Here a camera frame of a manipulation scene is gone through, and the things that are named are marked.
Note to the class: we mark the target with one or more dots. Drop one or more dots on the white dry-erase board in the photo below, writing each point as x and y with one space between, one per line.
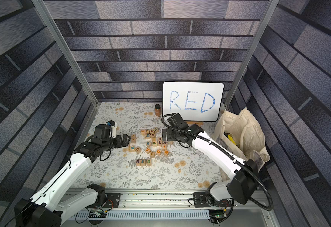
194 101

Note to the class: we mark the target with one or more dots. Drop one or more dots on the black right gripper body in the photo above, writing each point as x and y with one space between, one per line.
165 135

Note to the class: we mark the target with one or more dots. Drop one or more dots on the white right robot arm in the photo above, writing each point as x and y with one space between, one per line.
243 174

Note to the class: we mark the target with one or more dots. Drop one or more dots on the wooden block letter G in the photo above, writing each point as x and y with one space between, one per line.
138 150

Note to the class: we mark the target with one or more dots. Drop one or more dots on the brown spice jar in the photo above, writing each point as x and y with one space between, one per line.
157 110

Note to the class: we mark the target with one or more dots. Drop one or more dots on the wooden block letter D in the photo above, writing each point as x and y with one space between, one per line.
149 162

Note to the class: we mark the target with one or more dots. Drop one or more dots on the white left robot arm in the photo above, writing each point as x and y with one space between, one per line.
45 209

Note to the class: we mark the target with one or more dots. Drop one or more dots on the wooden block letter E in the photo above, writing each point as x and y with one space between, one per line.
143 162

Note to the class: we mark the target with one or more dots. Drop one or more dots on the cream canvas tote bag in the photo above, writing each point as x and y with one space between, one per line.
242 135

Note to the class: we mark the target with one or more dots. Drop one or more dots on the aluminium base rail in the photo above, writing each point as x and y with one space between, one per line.
112 204

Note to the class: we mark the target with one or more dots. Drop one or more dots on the wooden whiteboard stand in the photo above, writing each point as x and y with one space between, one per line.
197 123

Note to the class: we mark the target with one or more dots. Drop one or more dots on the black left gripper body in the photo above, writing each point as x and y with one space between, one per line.
119 142

